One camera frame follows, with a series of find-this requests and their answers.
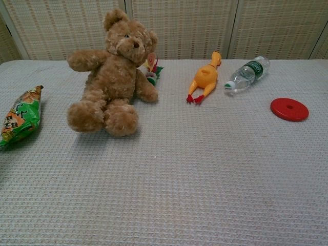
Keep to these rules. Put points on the brown teddy bear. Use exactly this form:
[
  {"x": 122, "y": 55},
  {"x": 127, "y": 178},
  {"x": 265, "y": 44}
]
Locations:
[{"x": 112, "y": 77}]

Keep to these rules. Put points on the colourful feathered toy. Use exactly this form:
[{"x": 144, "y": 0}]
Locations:
[{"x": 151, "y": 67}]

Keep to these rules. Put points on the clear plastic water bottle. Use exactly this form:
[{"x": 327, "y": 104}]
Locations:
[{"x": 246, "y": 74}]

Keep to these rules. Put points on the yellow rubber chicken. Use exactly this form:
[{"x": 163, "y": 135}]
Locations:
[{"x": 205, "y": 78}]

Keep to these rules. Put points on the green orange snack bag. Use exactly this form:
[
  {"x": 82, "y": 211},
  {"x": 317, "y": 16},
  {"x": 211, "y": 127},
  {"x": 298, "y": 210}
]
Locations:
[{"x": 21, "y": 115}]

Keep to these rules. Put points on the beige woven screen panel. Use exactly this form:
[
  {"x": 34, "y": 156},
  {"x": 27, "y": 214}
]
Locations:
[
  {"x": 184, "y": 25},
  {"x": 323, "y": 51},
  {"x": 276, "y": 25},
  {"x": 64, "y": 28},
  {"x": 6, "y": 47}
]

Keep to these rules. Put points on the red plastic disc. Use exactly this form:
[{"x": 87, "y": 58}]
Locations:
[{"x": 282, "y": 110}]

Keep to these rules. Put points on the white woven tablecloth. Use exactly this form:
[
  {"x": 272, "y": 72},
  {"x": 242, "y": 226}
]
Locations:
[{"x": 179, "y": 166}]

